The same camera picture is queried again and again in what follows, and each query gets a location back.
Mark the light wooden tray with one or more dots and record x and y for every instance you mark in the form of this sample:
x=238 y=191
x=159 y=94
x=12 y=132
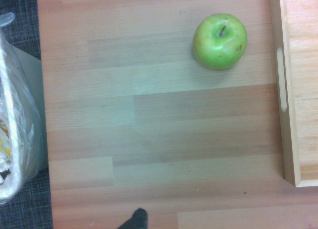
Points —
x=303 y=90

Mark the clear plastic bin liner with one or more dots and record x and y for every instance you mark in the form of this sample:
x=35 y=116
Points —
x=17 y=129

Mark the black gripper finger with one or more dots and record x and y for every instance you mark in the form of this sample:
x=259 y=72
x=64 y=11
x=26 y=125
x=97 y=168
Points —
x=137 y=220

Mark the grey trash bin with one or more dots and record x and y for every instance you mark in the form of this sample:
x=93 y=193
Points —
x=28 y=72

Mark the green apple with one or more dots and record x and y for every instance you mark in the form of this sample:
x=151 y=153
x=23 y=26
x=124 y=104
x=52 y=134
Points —
x=218 y=47

